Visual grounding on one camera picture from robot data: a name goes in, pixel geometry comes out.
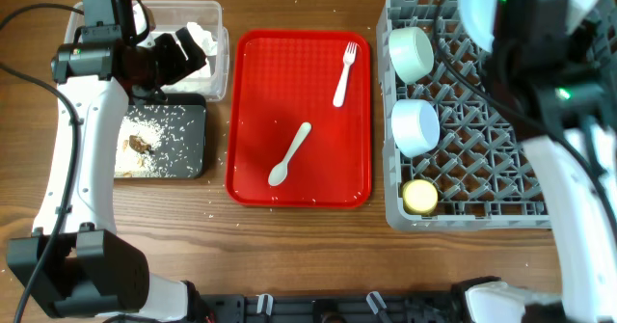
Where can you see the large light blue plate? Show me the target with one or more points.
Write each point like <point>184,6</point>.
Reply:
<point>478,18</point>

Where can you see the yellow plastic cup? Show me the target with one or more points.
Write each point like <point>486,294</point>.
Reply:
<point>419,197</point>

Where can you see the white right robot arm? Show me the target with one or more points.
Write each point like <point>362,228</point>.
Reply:
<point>544,75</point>

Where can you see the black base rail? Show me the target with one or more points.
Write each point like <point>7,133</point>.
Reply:
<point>431,306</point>

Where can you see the light blue bowl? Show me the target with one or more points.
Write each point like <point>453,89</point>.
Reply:
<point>415,126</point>

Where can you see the grey dishwasher rack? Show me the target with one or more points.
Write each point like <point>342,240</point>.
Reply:
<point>480,172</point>

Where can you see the black waste tray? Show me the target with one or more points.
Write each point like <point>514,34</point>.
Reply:
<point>183,149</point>

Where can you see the cream plastic spoon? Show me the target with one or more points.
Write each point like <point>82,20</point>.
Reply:
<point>279,172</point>

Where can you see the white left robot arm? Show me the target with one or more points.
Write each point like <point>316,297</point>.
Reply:
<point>73,263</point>

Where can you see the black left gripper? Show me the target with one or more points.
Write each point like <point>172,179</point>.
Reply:
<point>178,65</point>

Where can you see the white paper napkin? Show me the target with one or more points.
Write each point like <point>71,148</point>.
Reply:
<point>203,80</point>

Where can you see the clear plastic waste bin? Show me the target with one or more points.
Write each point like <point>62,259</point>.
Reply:
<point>193,14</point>

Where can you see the green bowl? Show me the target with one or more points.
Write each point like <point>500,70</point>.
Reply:
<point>411,53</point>

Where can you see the white plastic fork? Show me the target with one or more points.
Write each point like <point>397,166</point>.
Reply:
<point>349,58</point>

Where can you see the rice and food leftovers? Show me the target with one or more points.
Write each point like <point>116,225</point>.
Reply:
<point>144,144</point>

